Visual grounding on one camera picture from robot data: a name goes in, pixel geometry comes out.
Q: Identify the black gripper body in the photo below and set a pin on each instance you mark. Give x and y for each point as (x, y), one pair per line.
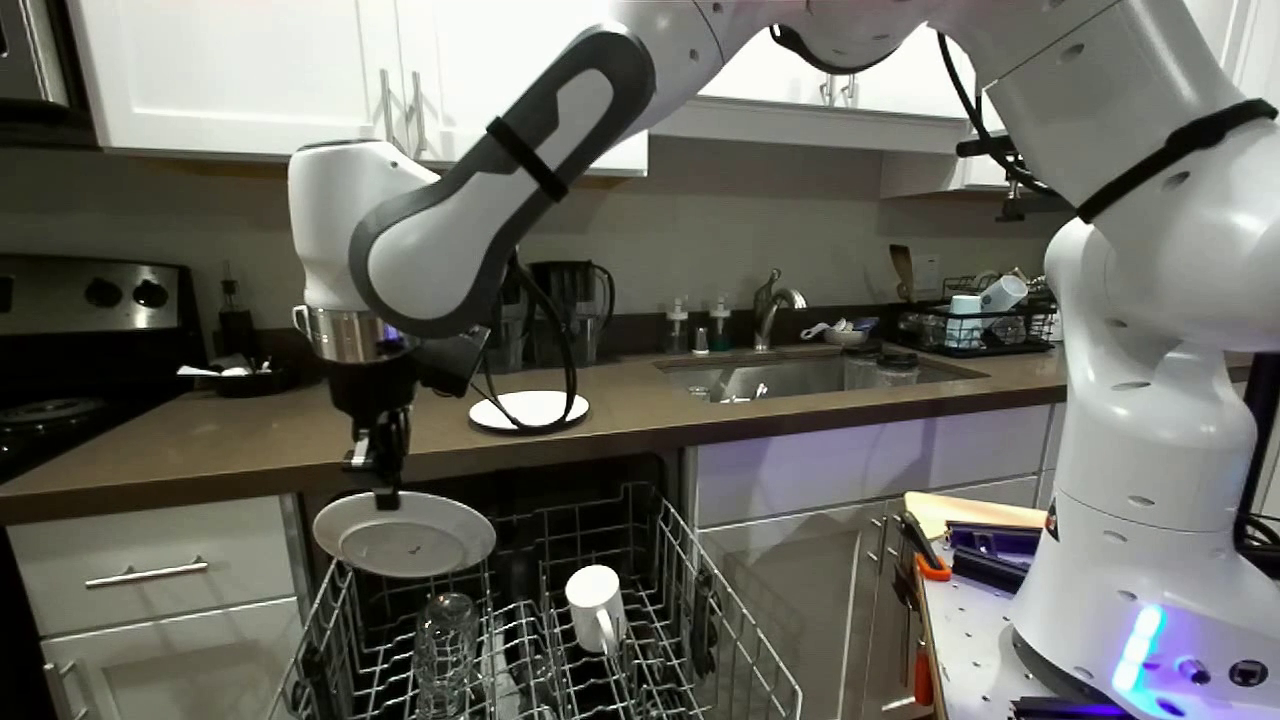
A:
(375, 394)

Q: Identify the white round plate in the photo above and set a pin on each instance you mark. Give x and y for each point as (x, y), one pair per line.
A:
(525, 408)
(405, 538)

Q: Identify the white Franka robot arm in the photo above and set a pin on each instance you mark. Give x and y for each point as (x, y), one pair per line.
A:
(1146, 400)

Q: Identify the black frying pan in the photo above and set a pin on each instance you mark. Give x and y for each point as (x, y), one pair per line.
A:
(241, 378)

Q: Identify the clear drinking glass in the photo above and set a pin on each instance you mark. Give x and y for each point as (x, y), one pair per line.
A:
(444, 646)

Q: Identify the white mug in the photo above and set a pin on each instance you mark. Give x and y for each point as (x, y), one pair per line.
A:
(597, 604)

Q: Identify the white lower drawer cabinet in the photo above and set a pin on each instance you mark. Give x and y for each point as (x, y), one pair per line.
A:
(161, 643)

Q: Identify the black and steel stove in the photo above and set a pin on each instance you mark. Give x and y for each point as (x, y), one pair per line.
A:
(81, 294)

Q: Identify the small soap bottle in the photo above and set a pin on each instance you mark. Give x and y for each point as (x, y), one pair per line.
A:
(720, 326)
(677, 331)

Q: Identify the white upper cabinet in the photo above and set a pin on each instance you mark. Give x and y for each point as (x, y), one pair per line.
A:
(225, 82)
(855, 114)

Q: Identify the chrome faucet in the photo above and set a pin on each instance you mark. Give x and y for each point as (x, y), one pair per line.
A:
(774, 314)

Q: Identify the steel kitchen sink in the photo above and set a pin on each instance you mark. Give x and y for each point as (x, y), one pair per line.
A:
(815, 378)

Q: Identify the orange and black clamp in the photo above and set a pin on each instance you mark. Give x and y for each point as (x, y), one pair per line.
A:
(928, 560)

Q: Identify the wooden board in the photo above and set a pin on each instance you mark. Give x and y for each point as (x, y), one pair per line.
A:
(972, 508)

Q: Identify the dish drainer with items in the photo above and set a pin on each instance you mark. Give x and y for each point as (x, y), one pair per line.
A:
(980, 320)

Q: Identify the metal robot table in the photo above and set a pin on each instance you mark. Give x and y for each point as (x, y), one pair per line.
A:
(972, 643)

